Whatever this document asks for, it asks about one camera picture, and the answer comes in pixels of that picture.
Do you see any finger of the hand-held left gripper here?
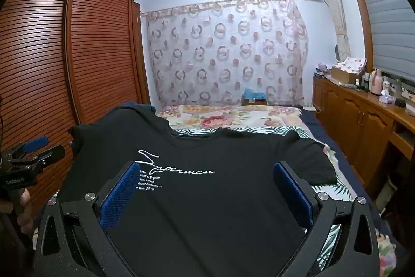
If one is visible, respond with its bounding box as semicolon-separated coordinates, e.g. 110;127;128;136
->
22;136;49;153
32;145;66;165

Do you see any navy bed sheet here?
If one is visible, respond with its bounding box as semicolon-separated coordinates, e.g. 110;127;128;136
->
300;108;403;252

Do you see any beige tied-back curtain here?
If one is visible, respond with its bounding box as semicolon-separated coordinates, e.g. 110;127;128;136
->
314;0;352;65

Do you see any cardboard box with blue cloth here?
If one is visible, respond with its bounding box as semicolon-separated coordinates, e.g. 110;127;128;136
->
241;88;268;106

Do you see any floral blanket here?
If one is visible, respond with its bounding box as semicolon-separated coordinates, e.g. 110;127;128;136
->
156;104;398;277

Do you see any white waste bin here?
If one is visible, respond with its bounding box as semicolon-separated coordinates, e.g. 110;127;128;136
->
376;173;398;203

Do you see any sheer circle-patterned curtain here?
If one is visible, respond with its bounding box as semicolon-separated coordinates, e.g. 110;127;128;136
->
141;0;308;107

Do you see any pink thermos jug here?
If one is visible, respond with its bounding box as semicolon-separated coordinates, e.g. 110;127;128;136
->
370;68;383;94

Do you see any open cardboard box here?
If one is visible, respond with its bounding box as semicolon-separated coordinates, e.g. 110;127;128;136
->
331;66;359;84

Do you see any person's left hand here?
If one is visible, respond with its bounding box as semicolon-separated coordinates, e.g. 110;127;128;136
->
0;188;34;236

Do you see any wooden louvered wardrobe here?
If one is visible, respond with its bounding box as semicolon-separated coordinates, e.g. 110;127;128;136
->
0;0;151;226

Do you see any black printed t-shirt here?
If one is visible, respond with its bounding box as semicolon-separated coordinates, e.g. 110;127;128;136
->
57;104;338;277

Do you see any row of small bottles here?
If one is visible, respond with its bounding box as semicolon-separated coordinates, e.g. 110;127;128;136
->
355;72;372;92

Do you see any grey window blind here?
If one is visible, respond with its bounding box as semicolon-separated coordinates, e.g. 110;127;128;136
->
348;0;415;83

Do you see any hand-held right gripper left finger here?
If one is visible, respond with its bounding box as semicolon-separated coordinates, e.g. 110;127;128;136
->
34;161;143;277

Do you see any wooden sideboard cabinet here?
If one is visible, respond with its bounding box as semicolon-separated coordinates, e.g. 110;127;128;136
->
312;74;415;200

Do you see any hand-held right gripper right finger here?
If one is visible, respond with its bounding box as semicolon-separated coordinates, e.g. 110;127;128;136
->
272;161;380;277

